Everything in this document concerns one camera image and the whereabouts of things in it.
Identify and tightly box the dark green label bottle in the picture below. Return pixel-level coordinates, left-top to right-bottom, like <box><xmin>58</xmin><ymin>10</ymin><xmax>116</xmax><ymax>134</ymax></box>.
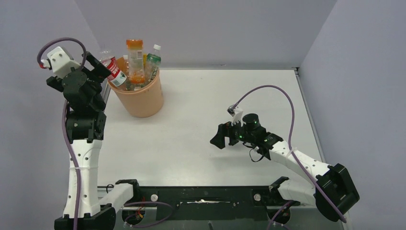
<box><xmin>123</xmin><ymin>55</ymin><xmax>130</xmax><ymax>79</ymax></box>

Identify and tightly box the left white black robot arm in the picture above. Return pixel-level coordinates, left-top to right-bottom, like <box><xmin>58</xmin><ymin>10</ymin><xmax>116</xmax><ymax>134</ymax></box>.
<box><xmin>46</xmin><ymin>47</ymin><xmax>138</xmax><ymax>230</ymax></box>

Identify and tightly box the green label clear bottle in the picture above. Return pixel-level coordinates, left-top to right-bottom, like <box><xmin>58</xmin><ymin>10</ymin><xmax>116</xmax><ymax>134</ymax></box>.
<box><xmin>144</xmin><ymin>44</ymin><xmax>161</xmax><ymax>83</ymax></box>

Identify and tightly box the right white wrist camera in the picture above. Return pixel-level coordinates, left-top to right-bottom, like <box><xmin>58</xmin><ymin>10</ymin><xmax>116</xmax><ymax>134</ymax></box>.
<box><xmin>227</xmin><ymin>105</ymin><xmax>243</xmax><ymax>126</ymax></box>

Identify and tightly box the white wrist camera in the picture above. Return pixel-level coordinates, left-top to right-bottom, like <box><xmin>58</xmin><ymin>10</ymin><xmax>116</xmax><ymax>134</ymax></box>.
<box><xmin>41</xmin><ymin>46</ymin><xmax>80</xmax><ymax>79</ymax></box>
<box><xmin>227</xmin><ymin>105</ymin><xmax>243</xmax><ymax>126</ymax></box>

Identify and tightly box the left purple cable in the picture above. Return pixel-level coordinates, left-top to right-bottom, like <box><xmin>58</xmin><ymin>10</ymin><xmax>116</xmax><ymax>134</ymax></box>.
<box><xmin>36</xmin><ymin>37</ymin><xmax>174</xmax><ymax>230</ymax></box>

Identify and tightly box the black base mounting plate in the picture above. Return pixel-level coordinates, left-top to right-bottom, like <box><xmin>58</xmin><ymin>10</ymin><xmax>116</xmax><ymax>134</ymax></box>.
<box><xmin>121</xmin><ymin>186</ymin><xmax>299</xmax><ymax>229</ymax></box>

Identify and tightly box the red green label bottle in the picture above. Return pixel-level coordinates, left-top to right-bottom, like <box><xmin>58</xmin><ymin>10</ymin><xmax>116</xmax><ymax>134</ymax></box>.
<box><xmin>100</xmin><ymin>49</ymin><xmax>127</xmax><ymax>91</ymax></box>

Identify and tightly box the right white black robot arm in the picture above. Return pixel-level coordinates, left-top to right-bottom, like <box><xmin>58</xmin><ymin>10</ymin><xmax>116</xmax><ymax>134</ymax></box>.
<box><xmin>210</xmin><ymin>114</ymin><xmax>360</xmax><ymax>222</ymax></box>

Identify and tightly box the orange plastic bin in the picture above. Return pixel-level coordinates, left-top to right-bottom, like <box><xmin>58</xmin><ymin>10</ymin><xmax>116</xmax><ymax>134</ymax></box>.
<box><xmin>108</xmin><ymin>70</ymin><xmax>164</xmax><ymax>118</ymax></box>

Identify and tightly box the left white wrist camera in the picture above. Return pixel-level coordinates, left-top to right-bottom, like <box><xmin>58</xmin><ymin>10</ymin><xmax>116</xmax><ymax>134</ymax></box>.
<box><xmin>41</xmin><ymin>46</ymin><xmax>80</xmax><ymax>79</ymax></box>

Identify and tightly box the orange drink bottle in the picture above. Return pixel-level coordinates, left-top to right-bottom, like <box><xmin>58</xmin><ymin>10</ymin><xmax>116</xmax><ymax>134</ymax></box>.
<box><xmin>126</xmin><ymin>39</ymin><xmax>145</xmax><ymax>89</ymax></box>

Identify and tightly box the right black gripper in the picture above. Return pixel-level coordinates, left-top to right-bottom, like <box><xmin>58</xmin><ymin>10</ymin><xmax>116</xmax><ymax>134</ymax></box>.
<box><xmin>211</xmin><ymin>116</ymin><xmax>255</xmax><ymax>150</ymax></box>

